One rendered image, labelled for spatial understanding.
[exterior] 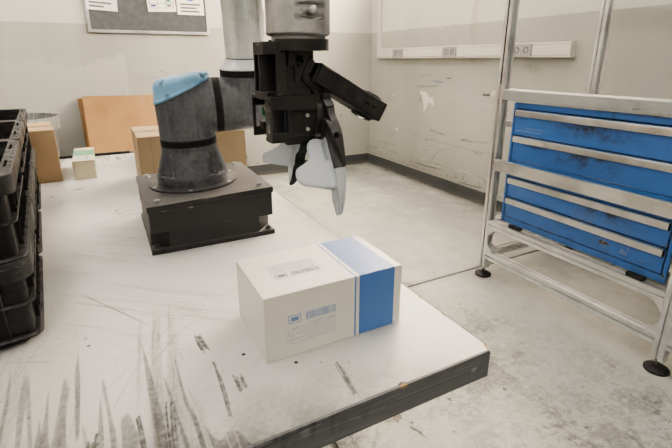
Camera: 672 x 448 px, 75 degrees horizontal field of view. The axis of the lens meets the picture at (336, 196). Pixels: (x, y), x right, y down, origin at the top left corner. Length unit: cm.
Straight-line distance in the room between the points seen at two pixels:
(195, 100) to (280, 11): 46
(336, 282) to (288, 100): 23
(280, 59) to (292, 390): 38
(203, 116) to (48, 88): 311
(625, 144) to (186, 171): 150
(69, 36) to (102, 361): 348
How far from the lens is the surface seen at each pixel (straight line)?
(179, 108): 94
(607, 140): 191
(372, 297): 61
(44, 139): 158
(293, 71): 53
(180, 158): 96
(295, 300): 56
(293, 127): 52
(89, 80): 399
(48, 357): 70
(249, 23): 95
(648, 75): 281
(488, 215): 229
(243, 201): 92
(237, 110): 95
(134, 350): 66
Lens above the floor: 106
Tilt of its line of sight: 17 degrees down
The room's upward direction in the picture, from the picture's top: straight up
